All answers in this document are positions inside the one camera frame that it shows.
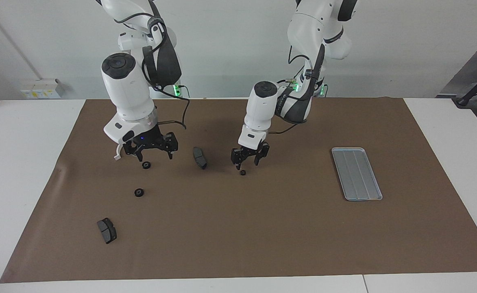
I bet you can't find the black stand pole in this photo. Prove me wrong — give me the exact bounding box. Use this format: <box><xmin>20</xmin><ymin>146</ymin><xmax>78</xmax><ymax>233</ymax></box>
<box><xmin>452</xmin><ymin>69</ymin><xmax>477</xmax><ymax>109</ymax></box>

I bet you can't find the white wall socket box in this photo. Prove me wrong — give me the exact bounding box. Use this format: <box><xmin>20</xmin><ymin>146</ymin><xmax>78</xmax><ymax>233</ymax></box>
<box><xmin>20</xmin><ymin>79</ymin><xmax>62</xmax><ymax>100</ymax></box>

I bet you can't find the short dark grey brake pad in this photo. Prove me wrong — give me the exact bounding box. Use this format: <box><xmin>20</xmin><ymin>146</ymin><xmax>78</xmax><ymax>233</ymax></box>
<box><xmin>97</xmin><ymin>218</ymin><xmax>117</xmax><ymax>245</ymax></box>

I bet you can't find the long dark grey brake pad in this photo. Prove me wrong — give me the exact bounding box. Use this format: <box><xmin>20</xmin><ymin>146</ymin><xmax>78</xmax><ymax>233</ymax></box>
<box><xmin>193</xmin><ymin>146</ymin><xmax>208</xmax><ymax>170</ymax></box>

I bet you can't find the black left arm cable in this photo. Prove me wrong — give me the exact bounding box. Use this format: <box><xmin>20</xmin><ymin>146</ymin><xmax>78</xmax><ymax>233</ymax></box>
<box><xmin>268</xmin><ymin>41</ymin><xmax>326</xmax><ymax>136</ymax></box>

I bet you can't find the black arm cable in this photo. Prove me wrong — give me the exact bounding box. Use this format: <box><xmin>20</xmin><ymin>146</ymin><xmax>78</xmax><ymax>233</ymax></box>
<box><xmin>268</xmin><ymin>41</ymin><xmax>326</xmax><ymax>136</ymax></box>
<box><xmin>141</xmin><ymin>0</ymin><xmax>191</xmax><ymax>131</ymax></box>

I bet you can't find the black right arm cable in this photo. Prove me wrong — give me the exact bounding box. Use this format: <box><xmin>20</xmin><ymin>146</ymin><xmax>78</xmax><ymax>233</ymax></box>
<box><xmin>141</xmin><ymin>0</ymin><xmax>191</xmax><ymax>131</ymax></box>

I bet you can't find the brown paper table mat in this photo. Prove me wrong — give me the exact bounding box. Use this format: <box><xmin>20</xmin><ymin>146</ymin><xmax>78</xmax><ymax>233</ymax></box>
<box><xmin>0</xmin><ymin>97</ymin><xmax>477</xmax><ymax>283</ymax></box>

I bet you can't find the silver ribbed metal tray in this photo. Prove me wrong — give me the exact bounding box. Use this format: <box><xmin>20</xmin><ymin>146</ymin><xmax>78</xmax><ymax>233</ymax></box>
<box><xmin>331</xmin><ymin>147</ymin><xmax>383</xmax><ymax>201</ymax></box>

